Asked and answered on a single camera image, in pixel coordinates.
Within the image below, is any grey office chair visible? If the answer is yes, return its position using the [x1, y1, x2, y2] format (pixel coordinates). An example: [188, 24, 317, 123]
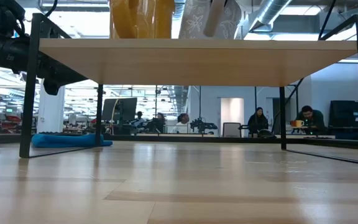
[222, 122, 242, 138]

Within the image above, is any white floral patterned mug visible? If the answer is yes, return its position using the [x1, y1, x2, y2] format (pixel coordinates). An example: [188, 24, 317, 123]
[178, 0, 242, 40]

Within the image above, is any black aluminium table frame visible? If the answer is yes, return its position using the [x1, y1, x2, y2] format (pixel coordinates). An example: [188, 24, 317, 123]
[0, 132, 358, 151]

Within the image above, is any large black screen panel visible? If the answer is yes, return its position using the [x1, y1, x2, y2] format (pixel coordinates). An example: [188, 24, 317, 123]
[329, 100, 358, 129]

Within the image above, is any blue cloth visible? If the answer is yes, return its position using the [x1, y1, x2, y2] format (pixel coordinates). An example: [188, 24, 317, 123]
[31, 133, 113, 149]

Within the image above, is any wooden shelf with black legs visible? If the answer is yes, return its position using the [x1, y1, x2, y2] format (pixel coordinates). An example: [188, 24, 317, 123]
[19, 12, 358, 166]

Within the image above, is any person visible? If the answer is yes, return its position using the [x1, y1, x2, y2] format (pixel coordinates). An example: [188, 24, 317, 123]
[171, 113, 190, 134]
[134, 111, 146, 126]
[248, 106, 269, 136]
[154, 112, 167, 133]
[296, 105, 326, 134]

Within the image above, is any black background computer monitor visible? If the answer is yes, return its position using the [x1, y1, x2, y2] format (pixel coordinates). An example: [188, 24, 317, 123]
[101, 97, 138, 122]

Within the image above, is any white round pillar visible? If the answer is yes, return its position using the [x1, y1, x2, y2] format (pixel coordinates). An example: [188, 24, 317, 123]
[37, 79, 66, 134]

